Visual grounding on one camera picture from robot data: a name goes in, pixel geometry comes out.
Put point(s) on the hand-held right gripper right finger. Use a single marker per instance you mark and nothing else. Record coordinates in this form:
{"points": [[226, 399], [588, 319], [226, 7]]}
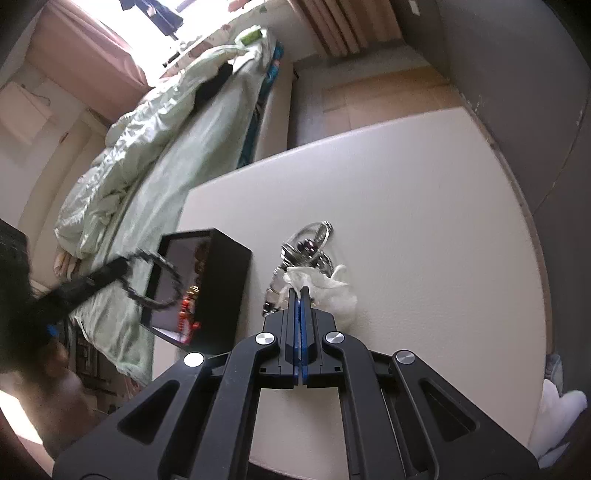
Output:
{"points": [[308, 337]]}

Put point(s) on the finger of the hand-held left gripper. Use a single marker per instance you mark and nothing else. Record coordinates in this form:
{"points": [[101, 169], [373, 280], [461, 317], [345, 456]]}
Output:
{"points": [[92, 284]]}

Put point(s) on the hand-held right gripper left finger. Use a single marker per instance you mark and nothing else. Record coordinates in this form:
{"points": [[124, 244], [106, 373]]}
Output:
{"points": [[292, 332]]}

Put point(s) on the black jewelry box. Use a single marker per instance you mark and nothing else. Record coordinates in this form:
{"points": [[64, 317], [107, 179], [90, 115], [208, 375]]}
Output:
{"points": [[226, 286]]}

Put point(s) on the silver bangle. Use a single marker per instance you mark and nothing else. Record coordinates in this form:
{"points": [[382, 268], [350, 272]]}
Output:
{"points": [[323, 227]]}

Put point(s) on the mixed jewelry pile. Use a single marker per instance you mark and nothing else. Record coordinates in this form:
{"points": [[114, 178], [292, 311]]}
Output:
{"points": [[201, 258]]}

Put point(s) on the person's left forearm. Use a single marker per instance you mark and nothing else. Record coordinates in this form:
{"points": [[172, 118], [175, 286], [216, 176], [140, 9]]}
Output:
{"points": [[64, 397]]}

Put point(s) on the pink printed pillow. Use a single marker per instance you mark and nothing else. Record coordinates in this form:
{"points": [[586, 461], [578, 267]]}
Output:
{"points": [[67, 264]]}

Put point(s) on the bed with green sheet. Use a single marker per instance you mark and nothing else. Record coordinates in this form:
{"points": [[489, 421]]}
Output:
{"points": [[157, 184]]}

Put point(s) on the pale green duvet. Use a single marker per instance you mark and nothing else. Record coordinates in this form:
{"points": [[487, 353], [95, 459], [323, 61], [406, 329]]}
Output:
{"points": [[124, 152]]}

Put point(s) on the white bedside table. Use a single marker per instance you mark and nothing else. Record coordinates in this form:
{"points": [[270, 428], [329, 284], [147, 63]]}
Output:
{"points": [[415, 207]]}

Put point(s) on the white hanging garment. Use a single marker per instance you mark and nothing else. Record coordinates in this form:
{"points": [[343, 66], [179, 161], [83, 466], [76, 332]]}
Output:
{"points": [[27, 110]]}

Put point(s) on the pink curtain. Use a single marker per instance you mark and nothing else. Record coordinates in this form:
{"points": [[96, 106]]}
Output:
{"points": [[346, 23], [106, 50]]}

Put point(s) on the black cloth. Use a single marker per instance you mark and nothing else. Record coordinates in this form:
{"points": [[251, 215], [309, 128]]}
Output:
{"points": [[214, 83]]}

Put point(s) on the white fluffy slipper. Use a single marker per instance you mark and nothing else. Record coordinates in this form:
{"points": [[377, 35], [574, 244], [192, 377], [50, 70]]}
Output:
{"points": [[558, 415]]}

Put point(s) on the row of hanging dark clothes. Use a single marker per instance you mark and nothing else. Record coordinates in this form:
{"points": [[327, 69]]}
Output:
{"points": [[157, 14]]}

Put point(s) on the small green object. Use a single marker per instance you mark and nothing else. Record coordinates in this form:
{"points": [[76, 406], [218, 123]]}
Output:
{"points": [[250, 37]]}

